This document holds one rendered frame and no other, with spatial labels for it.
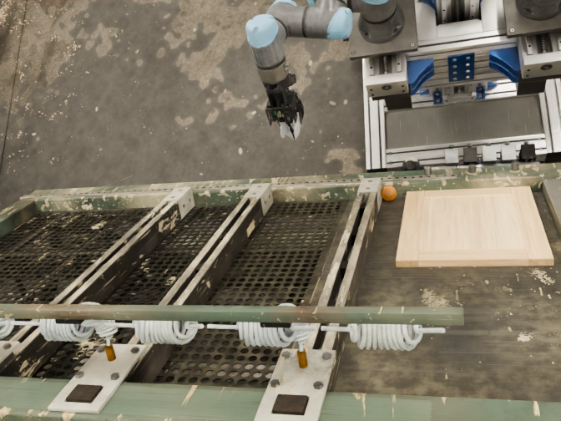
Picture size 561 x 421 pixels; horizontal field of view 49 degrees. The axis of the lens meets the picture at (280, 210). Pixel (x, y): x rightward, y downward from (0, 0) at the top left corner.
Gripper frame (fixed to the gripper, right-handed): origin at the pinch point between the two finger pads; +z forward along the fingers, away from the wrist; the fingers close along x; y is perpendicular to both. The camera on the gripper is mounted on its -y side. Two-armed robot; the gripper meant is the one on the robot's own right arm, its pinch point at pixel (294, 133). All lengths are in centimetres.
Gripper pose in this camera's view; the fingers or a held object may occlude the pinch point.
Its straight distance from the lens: 171.5
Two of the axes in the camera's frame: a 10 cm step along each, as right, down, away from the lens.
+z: 2.4, 7.0, 6.7
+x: 9.6, -0.7, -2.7
